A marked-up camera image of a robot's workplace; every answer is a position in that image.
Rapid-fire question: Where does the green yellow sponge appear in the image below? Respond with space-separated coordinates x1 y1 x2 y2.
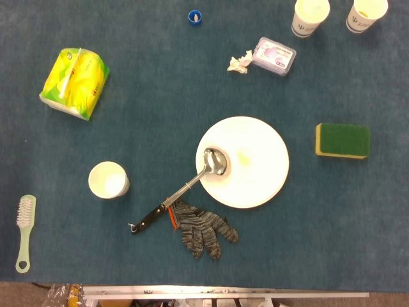
315 122 371 160

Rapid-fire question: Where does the clear plastic bag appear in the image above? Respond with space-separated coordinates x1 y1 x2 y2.
47 283 86 307

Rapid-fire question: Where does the steel ladle black handle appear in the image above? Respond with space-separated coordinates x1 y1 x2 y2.
128 147 231 236

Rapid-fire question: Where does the white paper cup blue logo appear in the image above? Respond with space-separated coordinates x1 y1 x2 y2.
346 0 389 34
88 161 130 200
291 0 330 38

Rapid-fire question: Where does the crumpled white tissue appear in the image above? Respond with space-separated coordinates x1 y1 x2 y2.
226 49 255 75

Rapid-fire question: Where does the light green scrubbing brush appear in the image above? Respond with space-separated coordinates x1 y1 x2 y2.
15 194 37 274

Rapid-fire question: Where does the aluminium frame rail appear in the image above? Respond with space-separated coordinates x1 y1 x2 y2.
82 285 370 301

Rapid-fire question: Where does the white round plate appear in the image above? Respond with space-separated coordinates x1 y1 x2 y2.
195 116 290 209

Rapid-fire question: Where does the clear purple plastic box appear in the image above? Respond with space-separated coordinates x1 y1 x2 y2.
251 36 297 77

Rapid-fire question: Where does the yellow green tissue pack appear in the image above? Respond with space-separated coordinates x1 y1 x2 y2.
38 47 111 122

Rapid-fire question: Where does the blue bottle cap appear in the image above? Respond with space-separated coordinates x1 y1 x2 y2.
187 10 203 26

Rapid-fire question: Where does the grey knitted work glove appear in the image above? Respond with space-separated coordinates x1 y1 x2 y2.
167 198 240 260

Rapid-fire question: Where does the teal table cloth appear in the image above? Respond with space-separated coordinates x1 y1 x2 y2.
0 0 409 292

